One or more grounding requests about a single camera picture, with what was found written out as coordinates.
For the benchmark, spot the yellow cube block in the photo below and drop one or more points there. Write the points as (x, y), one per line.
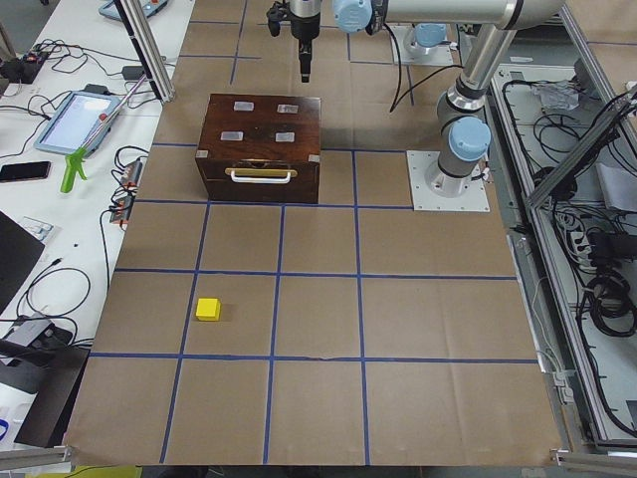
(208, 309)

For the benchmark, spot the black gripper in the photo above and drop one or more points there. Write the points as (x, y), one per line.
(304, 29)

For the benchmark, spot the black power adapter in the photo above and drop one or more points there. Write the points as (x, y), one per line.
(132, 73)

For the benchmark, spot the black smartphone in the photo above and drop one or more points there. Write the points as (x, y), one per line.
(25, 171)

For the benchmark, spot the aluminium frame post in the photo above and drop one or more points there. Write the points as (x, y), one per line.
(143, 42)

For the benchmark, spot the wooden drawer with white handle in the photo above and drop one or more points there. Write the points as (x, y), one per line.
(260, 180)

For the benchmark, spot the blue teach pendant tablet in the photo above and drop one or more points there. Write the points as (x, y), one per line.
(78, 116)

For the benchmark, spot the black laptop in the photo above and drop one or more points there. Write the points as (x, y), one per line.
(20, 252)

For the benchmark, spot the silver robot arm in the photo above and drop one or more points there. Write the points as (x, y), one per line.
(466, 138)
(423, 38)

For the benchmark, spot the brown paper table cover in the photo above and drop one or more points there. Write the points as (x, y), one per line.
(353, 331)

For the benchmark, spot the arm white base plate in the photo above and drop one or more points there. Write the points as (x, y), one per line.
(442, 56)
(432, 190)

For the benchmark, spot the green handled reacher grabber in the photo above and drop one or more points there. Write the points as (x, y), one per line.
(74, 161)

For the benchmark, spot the dark wooden drawer box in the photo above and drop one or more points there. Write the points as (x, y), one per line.
(266, 127)

